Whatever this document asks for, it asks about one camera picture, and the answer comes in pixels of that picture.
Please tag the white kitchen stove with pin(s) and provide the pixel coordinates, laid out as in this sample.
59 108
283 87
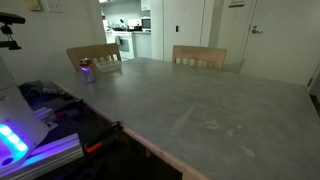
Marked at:
124 40

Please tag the black camera on stand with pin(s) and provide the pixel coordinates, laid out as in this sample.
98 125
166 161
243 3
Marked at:
8 19

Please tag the white door with lever handle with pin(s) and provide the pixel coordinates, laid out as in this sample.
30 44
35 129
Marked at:
283 41

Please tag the wooden chair at table end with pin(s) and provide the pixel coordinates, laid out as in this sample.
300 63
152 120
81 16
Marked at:
206 57

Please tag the black orange clamp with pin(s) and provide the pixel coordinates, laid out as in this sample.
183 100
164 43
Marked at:
103 139

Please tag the red and silver drink can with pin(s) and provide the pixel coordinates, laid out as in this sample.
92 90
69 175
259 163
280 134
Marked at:
86 66

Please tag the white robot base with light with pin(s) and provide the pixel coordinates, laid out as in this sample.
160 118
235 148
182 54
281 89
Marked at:
20 130

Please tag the wooden chair near can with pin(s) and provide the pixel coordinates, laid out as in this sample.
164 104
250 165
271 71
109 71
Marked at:
92 51

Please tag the microwave oven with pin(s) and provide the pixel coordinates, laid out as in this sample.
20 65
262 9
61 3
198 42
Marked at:
146 22

